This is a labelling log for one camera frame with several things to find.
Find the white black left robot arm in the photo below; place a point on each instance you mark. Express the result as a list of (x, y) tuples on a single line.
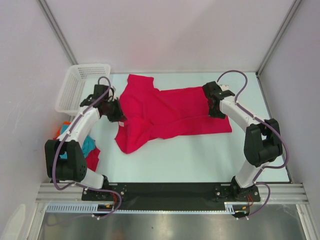
[(65, 160)]

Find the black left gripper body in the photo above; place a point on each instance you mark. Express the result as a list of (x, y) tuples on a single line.
[(113, 111)]

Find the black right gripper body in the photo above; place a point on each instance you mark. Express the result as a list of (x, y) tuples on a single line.
[(213, 112)]

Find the red folded t shirt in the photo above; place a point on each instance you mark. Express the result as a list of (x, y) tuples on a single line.
[(92, 159)]

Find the teal folded t shirt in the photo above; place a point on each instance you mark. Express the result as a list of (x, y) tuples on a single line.
[(88, 145)]

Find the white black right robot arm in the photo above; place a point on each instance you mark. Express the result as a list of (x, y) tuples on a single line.
[(262, 144)]

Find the crimson red t shirt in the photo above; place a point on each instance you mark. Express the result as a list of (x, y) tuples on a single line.
[(163, 114)]

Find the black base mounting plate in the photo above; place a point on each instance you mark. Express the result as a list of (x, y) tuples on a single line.
[(197, 196)]

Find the orange folded t shirt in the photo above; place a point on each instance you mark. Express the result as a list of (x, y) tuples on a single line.
[(63, 128)]

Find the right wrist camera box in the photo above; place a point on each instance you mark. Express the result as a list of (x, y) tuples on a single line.
[(224, 87)]

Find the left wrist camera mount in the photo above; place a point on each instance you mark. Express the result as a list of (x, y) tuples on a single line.
[(112, 91)]

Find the white perforated plastic basket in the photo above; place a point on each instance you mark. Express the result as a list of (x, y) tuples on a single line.
[(78, 83)]

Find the aluminium frame rail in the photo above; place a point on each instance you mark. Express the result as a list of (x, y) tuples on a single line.
[(281, 194)]

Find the white slotted cable duct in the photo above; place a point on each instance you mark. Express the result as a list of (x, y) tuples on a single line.
[(100, 208)]

